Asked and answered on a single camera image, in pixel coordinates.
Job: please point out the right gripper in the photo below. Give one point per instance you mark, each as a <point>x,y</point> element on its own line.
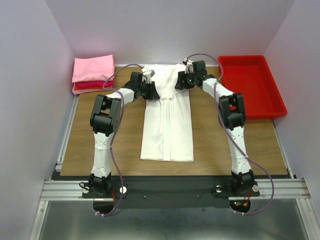
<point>179,85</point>

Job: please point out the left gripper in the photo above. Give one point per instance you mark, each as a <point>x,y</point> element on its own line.
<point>152,94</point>

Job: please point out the white t shirt red print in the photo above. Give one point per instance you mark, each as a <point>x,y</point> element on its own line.
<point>167,128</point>

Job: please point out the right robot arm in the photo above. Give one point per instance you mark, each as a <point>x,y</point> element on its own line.
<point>231,117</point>

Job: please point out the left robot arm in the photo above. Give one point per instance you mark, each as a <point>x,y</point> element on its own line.
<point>105,120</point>

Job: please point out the magenta folded shirt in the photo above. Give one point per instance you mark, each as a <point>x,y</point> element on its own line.
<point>91,84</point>

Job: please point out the light pink folded shirt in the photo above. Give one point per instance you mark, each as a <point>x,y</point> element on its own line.
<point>93,69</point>

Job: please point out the orange folded shirt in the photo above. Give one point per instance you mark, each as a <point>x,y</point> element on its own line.
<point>76,88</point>

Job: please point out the red plastic bin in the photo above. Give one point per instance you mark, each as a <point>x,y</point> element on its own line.
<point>250,75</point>

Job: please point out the pink bottom folded shirt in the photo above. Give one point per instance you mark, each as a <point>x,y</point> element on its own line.
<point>85,91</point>

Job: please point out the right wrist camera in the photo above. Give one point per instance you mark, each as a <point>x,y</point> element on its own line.
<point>189,66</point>

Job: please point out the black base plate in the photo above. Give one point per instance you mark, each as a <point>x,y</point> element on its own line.
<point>165,192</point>

